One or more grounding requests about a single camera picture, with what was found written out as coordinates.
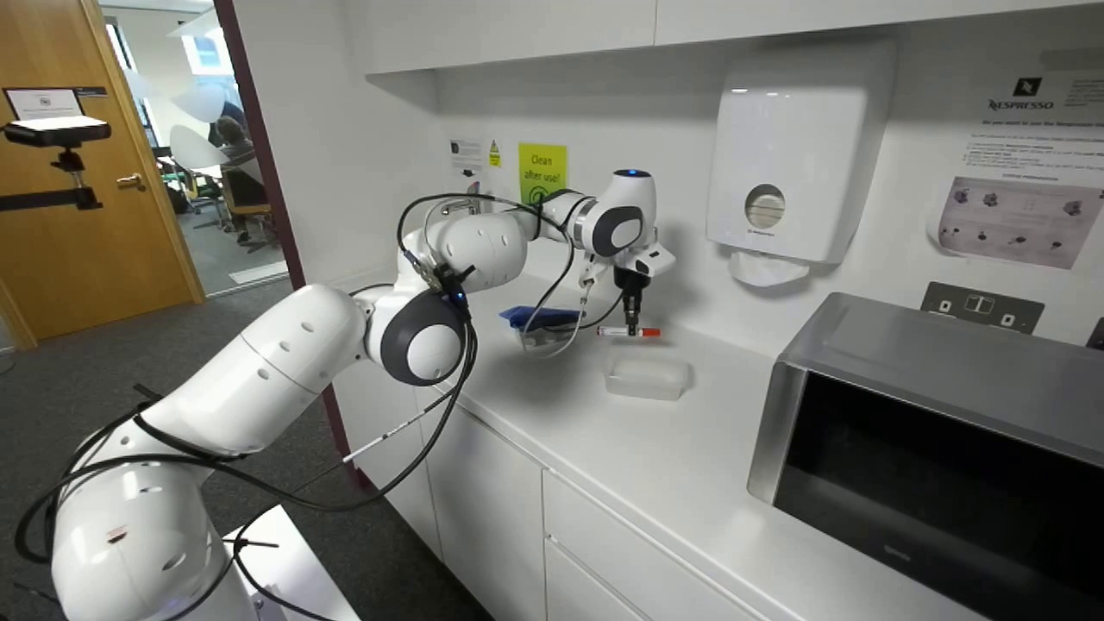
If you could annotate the Nespresso wall poster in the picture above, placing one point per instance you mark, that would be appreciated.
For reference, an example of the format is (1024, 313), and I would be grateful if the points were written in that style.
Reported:
(1021, 217)

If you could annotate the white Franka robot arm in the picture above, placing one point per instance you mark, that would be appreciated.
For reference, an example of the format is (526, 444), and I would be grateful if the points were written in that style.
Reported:
(230, 392)

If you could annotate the wooden door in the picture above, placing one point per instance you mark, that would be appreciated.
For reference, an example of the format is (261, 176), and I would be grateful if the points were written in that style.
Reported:
(69, 265)

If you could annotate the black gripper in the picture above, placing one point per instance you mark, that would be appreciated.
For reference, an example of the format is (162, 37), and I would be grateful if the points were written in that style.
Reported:
(631, 285)

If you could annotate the stainless steel appliance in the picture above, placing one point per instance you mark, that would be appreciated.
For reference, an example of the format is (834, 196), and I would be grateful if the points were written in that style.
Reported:
(920, 381)

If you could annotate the white cabinets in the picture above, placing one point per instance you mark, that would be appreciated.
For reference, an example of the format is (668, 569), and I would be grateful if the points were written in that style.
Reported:
(495, 504)
(517, 29)

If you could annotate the black tripod stand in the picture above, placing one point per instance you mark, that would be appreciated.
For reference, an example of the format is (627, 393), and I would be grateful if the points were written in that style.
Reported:
(69, 161)

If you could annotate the laptop on stand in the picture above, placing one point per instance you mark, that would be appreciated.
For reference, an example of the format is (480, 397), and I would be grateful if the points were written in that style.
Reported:
(52, 107)

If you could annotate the blue plastic object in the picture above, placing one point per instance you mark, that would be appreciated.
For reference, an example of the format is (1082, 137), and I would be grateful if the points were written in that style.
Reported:
(532, 314)

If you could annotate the seated person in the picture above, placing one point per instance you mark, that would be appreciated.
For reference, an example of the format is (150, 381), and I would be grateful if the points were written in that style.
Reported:
(238, 156)

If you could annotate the chrome hot water tap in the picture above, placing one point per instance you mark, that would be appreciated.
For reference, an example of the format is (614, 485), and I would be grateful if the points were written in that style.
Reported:
(472, 192)

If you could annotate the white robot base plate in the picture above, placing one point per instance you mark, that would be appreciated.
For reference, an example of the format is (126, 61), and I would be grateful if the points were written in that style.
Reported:
(296, 564)

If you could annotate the white upper cabinets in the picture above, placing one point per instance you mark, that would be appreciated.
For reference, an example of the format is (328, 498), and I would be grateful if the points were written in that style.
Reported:
(517, 29)

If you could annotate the metal double wall socket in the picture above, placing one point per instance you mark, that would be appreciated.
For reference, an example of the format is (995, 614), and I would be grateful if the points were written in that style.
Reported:
(980, 307)

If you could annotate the yellow warning sign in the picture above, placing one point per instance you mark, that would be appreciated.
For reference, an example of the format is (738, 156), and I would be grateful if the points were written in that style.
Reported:
(495, 156)

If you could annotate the white paper towel dispenser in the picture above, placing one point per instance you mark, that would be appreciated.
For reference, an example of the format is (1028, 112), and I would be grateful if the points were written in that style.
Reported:
(786, 148)

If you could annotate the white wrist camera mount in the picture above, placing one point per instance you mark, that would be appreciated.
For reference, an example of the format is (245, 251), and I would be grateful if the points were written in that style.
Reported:
(658, 265)

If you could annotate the dark red door frame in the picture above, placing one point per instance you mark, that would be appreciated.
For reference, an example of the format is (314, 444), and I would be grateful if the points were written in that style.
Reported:
(261, 139)

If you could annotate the white lower cabinets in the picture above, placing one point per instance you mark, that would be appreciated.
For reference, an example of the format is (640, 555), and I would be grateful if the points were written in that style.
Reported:
(495, 504)

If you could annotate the white marker with red cap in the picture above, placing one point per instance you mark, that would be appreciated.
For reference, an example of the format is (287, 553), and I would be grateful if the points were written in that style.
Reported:
(653, 332)

